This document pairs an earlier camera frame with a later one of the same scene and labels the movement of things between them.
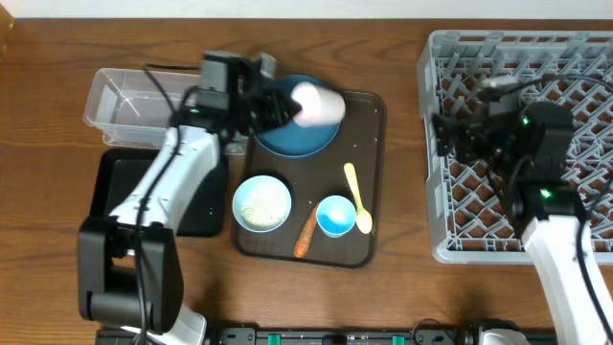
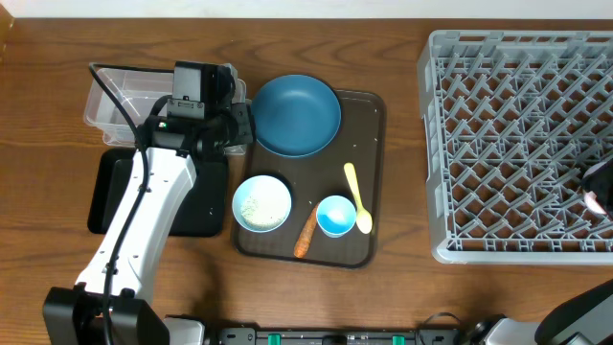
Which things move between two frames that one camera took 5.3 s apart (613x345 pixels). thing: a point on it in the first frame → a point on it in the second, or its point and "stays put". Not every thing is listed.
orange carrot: [304, 242] stays put
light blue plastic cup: [335, 216] stays put
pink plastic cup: [320, 105] → [593, 203]
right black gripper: [467, 129] → [602, 185]
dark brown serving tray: [337, 216] stays put
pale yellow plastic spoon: [363, 218] stays put
